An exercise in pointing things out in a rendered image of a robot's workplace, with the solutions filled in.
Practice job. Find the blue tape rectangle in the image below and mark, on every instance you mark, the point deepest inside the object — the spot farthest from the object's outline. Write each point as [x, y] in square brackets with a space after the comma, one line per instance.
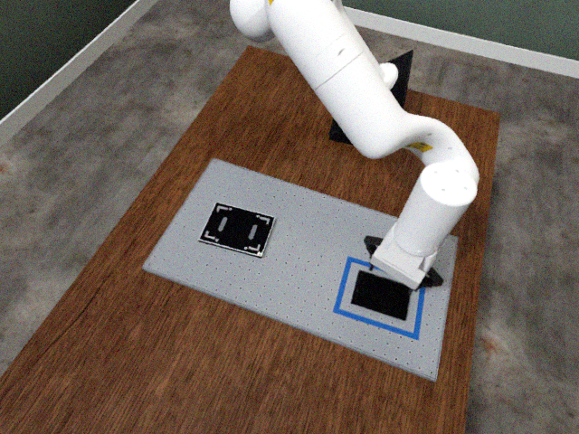
[418, 319]

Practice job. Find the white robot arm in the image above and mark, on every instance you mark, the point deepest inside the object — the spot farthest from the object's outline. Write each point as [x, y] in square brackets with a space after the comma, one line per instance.
[328, 54]

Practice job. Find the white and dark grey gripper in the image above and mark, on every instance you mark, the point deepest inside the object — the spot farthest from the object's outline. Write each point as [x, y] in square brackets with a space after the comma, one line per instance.
[434, 279]

